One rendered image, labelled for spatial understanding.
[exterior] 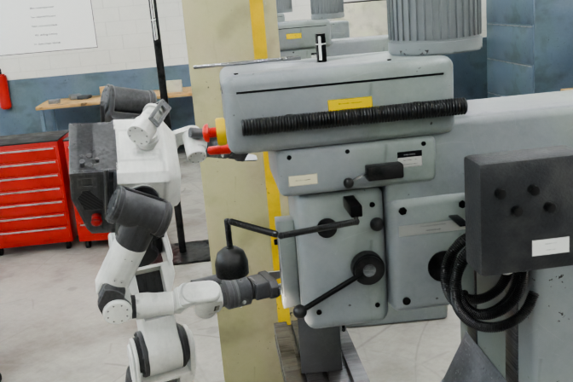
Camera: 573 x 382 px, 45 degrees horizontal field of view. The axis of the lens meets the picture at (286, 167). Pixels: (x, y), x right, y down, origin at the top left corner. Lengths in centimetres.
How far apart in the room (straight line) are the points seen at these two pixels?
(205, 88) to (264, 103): 186
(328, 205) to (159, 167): 62
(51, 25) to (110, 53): 90
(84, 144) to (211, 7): 138
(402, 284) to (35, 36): 954
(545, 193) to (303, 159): 47
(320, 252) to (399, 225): 18
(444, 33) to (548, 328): 65
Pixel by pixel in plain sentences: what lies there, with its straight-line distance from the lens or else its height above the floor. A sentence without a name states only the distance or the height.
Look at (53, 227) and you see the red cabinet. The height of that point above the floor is 23.
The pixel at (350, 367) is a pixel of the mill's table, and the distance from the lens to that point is 213.
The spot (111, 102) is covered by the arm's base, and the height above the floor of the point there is 177.
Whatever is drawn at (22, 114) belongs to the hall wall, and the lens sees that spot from 1092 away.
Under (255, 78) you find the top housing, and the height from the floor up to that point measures 188.
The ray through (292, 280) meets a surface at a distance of 160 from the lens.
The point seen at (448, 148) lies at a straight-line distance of 150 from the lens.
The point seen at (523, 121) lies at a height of 174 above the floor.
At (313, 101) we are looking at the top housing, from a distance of 139.
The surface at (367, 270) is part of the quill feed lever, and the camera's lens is 150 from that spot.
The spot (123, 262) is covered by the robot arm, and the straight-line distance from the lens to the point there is 189.
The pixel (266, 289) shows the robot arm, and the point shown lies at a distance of 206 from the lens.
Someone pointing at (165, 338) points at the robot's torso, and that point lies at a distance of 222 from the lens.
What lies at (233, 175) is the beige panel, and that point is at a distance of 330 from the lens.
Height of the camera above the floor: 203
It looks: 14 degrees down
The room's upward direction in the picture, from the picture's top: 5 degrees counter-clockwise
